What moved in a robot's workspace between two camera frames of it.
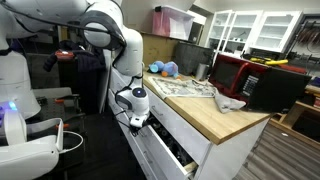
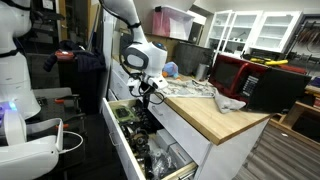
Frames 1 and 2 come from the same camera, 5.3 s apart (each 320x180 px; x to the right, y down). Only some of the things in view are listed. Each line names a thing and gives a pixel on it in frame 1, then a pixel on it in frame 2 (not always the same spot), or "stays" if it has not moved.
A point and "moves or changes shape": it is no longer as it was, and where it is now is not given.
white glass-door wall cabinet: [243, 30] stays
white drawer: [168, 158] moves or changes shape
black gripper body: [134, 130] → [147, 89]
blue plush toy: [166, 69] stays
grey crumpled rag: [225, 104] stays
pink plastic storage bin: [172, 23] stays
